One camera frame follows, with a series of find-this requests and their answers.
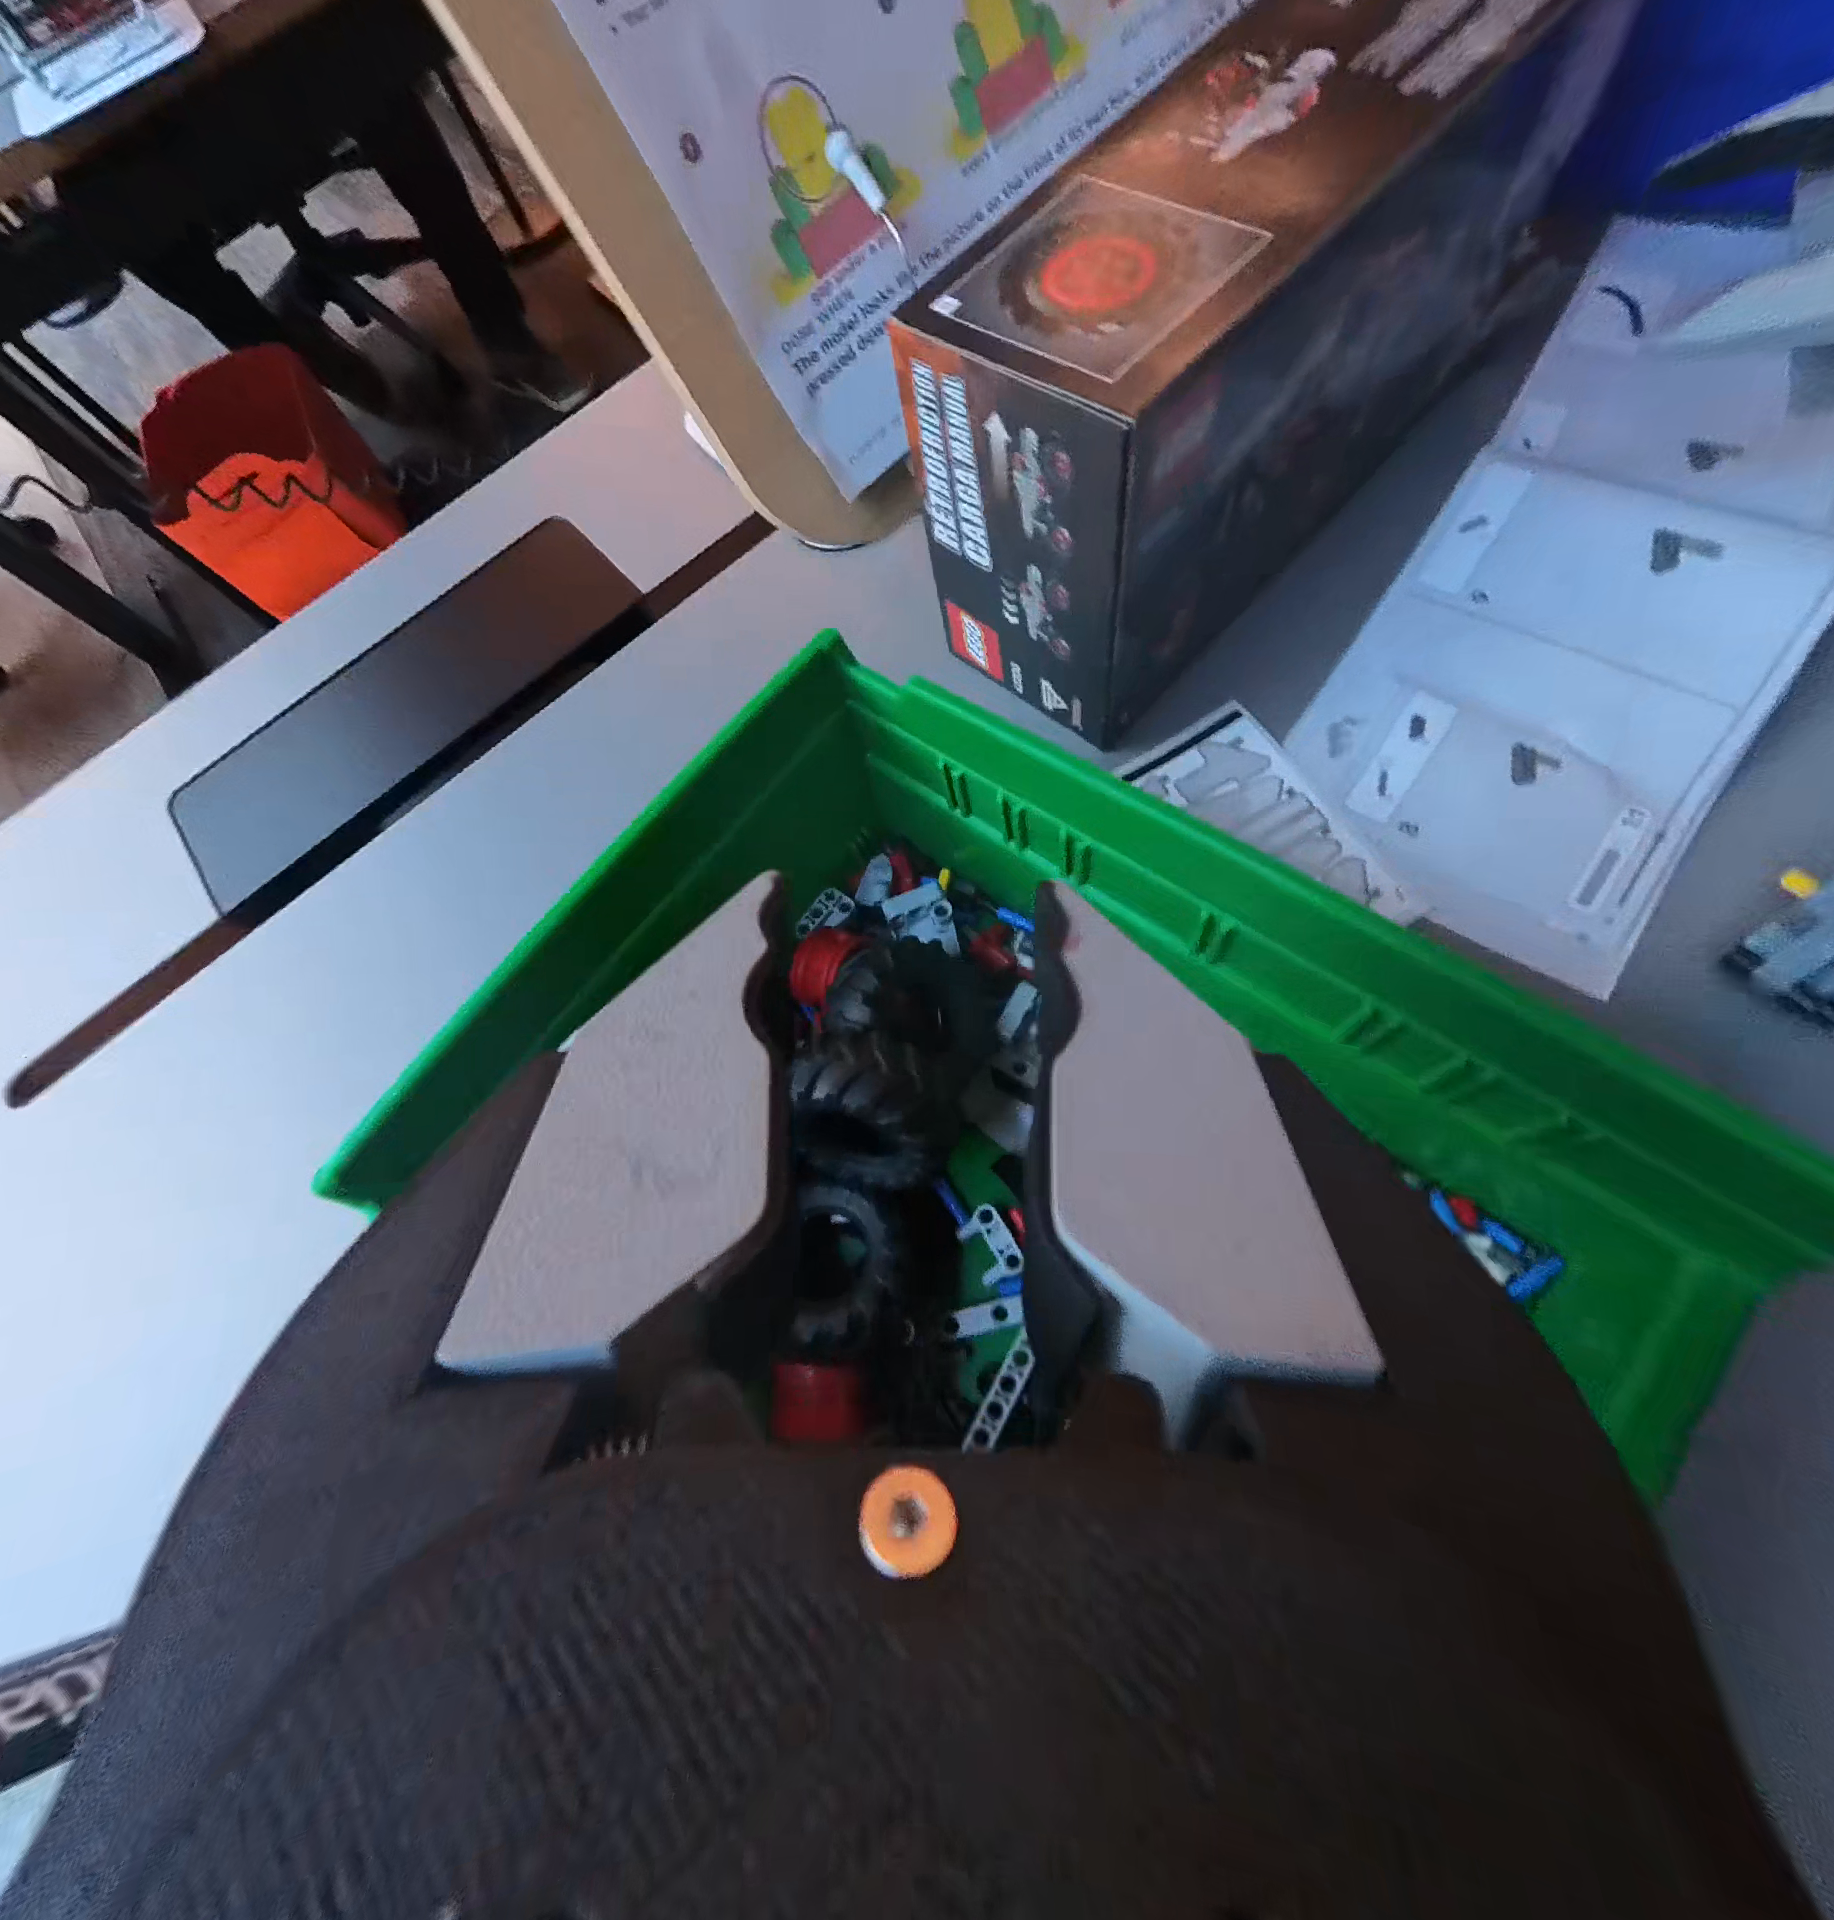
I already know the green parts bin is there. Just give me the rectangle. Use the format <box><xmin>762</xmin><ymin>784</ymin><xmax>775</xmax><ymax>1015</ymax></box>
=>
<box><xmin>316</xmin><ymin>630</ymin><xmax>1834</xmax><ymax>1503</ymax></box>

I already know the grey lego assembly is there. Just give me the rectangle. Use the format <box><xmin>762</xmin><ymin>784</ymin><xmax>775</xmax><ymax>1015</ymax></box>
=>
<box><xmin>1718</xmin><ymin>861</ymin><xmax>1834</xmax><ymax>1029</ymax></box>

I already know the blue cloth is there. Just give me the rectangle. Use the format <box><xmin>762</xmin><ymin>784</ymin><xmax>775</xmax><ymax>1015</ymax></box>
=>
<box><xmin>1548</xmin><ymin>0</ymin><xmax>1834</xmax><ymax>213</ymax></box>

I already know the grey desk cable flap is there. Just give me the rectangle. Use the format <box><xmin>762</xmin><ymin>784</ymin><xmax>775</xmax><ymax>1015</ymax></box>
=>
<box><xmin>168</xmin><ymin>517</ymin><xmax>650</xmax><ymax>918</ymax></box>

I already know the pile of lego pieces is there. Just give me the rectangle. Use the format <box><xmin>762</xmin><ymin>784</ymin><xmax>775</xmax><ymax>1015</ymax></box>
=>
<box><xmin>773</xmin><ymin>847</ymin><xmax>1566</xmax><ymax>1454</ymax></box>

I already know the orange bin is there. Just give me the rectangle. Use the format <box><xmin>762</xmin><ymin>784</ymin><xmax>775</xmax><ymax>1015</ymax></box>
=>
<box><xmin>139</xmin><ymin>342</ymin><xmax>409</xmax><ymax>623</ymax></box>

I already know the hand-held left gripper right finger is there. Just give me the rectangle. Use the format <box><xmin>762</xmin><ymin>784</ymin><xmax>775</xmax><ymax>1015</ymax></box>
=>
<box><xmin>1023</xmin><ymin>883</ymin><xmax>1386</xmax><ymax>1454</ymax></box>

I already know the lego sticker sheet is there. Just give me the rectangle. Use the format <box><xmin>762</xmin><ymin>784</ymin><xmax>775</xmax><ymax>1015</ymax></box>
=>
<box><xmin>1118</xmin><ymin>703</ymin><xmax>1429</xmax><ymax>923</ymax></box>

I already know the white instruction booklet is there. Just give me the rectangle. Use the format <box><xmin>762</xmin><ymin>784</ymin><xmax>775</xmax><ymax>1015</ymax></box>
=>
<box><xmin>1283</xmin><ymin>216</ymin><xmax>1834</xmax><ymax>999</ymax></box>

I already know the printed magazine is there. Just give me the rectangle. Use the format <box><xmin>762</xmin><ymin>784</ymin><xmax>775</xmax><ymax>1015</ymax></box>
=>
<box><xmin>0</xmin><ymin>1626</ymin><xmax>124</xmax><ymax>1816</ymax></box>

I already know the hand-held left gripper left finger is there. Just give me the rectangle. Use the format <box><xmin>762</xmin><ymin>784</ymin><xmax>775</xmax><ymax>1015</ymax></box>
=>
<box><xmin>436</xmin><ymin>874</ymin><xmax>798</xmax><ymax>1373</ymax></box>

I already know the white instruction poster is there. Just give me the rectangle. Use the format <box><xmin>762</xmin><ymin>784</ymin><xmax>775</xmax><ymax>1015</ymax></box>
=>
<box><xmin>548</xmin><ymin>0</ymin><xmax>1264</xmax><ymax>504</ymax></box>

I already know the dark wooden table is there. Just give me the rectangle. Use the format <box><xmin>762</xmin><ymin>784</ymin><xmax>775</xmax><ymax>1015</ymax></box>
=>
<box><xmin>0</xmin><ymin>0</ymin><xmax>604</xmax><ymax>451</ymax></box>

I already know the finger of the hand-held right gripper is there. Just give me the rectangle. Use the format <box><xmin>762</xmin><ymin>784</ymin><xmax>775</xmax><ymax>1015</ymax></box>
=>
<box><xmin>1653</xmin><ymin>66</ymin><xmax>1834</xmax><ymax>359</ymax></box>

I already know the clear acrylic holder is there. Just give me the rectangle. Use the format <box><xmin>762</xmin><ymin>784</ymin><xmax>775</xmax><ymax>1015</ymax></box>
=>
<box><xmin>0</xmin><ymin>0</ymin><xmax>205</xmax><ymax>99</ymax></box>

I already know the dark lego set box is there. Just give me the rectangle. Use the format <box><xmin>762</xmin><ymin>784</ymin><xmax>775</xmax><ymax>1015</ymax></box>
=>
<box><xmin>888</xmin><ymin>0</ymin><xmax>1654</xmax><ymax>751</ymax></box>

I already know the wooden board stand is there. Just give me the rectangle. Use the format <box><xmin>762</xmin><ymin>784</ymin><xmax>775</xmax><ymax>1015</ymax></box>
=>
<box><xmin>423</xmin><ymin>0</ymin><xmax>919</xmax><ymax>554</ymax></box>

